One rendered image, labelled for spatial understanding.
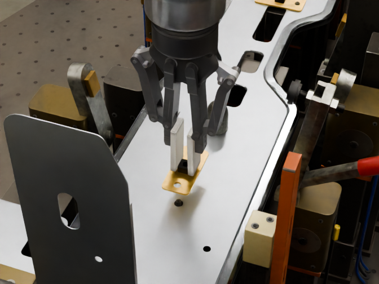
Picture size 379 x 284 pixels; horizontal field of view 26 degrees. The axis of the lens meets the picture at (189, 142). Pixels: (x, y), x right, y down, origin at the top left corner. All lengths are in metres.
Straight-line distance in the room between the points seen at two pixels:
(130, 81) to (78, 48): 0.57
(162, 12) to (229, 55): 0.45
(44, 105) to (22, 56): 0.67
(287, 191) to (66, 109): 0.41
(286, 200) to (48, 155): 0.28
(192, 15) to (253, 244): 0.29
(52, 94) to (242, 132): 0.28
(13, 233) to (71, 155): 0.37
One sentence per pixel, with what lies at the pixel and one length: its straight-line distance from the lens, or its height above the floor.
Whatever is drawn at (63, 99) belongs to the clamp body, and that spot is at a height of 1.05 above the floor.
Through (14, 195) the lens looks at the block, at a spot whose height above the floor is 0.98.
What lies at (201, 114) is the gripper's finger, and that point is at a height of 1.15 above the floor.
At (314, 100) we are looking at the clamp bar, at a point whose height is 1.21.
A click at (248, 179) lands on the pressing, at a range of 1.11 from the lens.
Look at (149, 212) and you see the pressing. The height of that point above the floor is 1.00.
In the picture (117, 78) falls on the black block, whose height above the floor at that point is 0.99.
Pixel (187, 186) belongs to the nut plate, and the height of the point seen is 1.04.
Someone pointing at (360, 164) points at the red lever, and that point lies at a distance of 0.97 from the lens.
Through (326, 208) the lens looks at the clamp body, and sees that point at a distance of 1.02.
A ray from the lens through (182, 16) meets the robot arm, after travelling 0.86.
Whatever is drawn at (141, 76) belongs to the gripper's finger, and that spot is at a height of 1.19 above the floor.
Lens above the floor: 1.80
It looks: 44 degrees down
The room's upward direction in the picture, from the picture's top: straight up
